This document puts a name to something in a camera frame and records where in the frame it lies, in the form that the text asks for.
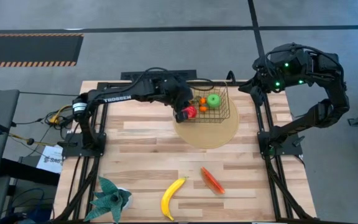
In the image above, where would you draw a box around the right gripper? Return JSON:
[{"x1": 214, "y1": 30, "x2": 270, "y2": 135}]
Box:
[{"x1": 238, "y1": 60, "x2": 281, "y2": 107}]

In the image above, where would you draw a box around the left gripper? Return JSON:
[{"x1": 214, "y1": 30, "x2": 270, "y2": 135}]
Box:
[{"x1": 165, "y1": 77, "x2": 195, "y2": 123}]

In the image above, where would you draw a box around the red plastic apple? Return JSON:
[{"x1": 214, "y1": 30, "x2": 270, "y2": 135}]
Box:
[{"x1": 181, "y1": 105, "x2": 198, "y2": 120}]

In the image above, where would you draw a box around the green plastic apple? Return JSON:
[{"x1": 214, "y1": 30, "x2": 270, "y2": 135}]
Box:
[{"x1": 206, "y1": 93, "x2": 222, "y2": 110}]

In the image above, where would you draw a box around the red watermelon slice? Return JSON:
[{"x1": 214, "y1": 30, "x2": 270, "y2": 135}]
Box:
[{"x1": 200, "y1": 166, "x2": 226, "y2": 195}]

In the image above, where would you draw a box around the long yellow plastic banana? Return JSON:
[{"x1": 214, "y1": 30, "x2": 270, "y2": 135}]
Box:
[{"x1": 160, "y1": 176, "x2": 187, "y2": 222}]

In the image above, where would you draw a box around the round woven tan placemat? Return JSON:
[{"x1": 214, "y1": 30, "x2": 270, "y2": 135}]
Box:
[{"x1": 172, "y1": 101, "x2": 240, "y2": 149}]

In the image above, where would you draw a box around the teal plant in white pot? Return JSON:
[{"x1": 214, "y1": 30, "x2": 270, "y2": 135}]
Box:
[{"x1": 83, "y1": 175, "x2": 133, "y2": 224}]

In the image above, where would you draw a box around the white printed paper sheet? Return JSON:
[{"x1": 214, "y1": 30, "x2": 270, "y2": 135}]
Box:
[{"x1": 36, "y1": 145, "x2": 64, "y2": 174}]

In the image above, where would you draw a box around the black mat with hazard stripes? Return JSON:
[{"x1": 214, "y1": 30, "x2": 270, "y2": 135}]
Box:
[{"x1": 0, "y1": 33, "x2": 85, "y2": 68}]

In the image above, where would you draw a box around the gold wire basket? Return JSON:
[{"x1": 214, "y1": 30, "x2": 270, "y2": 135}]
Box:
[{"x1": 181, "y1": 85, "x2": 231, "y2": 124}]

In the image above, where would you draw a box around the black aluminium rig frame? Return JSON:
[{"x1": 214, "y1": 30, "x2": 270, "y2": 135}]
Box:
[{"x1": 53, "y1": 81, "x2": 319, "y2": 224}]

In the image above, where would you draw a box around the yellow cable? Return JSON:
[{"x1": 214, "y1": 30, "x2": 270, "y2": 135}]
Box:
[{"x1": 48, "y1": 104, "x2": 74, "y2": 125}]

